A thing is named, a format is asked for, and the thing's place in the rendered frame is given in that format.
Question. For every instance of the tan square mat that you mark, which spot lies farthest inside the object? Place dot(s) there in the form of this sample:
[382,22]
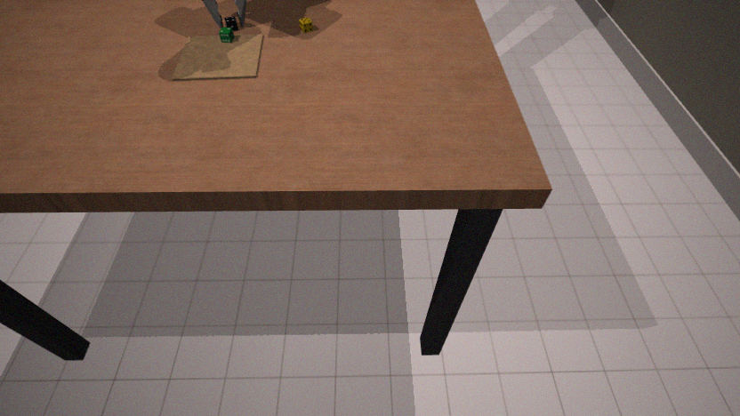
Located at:
[207,58]

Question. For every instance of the black die with white pips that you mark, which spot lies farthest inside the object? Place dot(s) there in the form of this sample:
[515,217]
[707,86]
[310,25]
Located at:
[231,23]

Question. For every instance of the green die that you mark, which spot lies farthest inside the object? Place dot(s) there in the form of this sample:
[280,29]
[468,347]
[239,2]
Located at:
[226,35]

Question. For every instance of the yellow die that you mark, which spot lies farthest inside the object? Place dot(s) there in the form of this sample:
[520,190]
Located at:
[306,25]

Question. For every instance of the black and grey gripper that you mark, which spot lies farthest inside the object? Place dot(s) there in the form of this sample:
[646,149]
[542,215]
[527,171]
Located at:
[212,7]

